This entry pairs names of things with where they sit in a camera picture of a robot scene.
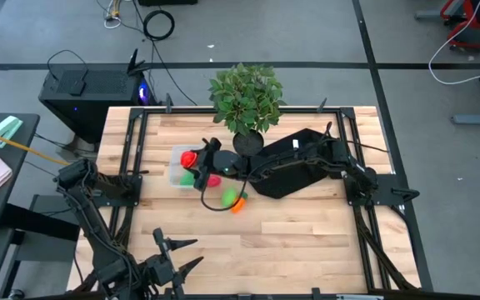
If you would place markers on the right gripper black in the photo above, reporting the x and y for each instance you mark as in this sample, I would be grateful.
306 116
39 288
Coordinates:
227 162

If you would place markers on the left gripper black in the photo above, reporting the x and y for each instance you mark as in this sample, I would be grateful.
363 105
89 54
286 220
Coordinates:
161 268

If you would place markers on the red toy tomato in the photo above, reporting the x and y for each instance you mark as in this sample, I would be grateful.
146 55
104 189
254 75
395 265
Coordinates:
188 159

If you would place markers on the pinkish red toy fruit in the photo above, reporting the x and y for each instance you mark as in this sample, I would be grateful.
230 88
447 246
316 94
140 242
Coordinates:
215 181

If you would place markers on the green striped toy gourd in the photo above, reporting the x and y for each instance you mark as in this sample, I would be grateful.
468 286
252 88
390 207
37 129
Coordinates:
187 179

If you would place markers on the light green toy vegetable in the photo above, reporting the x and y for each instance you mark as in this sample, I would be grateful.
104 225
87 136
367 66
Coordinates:
228 197

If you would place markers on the orange toy carrot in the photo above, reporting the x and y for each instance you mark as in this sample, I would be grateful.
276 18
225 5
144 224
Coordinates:
238 204

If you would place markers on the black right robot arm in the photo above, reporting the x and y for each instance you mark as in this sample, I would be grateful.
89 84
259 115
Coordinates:
356 175

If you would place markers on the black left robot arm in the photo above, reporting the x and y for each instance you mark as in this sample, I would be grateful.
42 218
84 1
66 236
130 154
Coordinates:
94 225

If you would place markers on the clear plastic tupperware container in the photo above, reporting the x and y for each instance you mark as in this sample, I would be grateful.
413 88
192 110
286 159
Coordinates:
174 164

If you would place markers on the green plant in black pot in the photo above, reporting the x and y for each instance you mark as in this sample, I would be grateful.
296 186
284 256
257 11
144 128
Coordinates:
246 100

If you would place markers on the black cloth with white tag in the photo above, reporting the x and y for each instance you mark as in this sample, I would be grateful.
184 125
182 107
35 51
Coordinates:
281 185

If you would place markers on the black computer tower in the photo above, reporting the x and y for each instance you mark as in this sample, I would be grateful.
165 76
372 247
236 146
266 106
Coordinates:
90 104

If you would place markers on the black box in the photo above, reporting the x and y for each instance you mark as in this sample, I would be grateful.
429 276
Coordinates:
167 2

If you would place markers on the black side table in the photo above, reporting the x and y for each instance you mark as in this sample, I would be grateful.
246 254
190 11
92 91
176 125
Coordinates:
23 125

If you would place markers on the mint green stapler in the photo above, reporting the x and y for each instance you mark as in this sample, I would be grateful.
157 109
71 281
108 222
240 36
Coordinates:
4 130

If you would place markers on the grey metal table foot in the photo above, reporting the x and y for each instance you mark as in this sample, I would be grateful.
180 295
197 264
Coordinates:
427 14
477 120

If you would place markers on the red and black cart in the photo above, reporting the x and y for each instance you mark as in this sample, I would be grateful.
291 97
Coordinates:
479 12

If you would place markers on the black metal rig frame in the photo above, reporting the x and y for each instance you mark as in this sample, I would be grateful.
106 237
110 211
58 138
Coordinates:
181 110

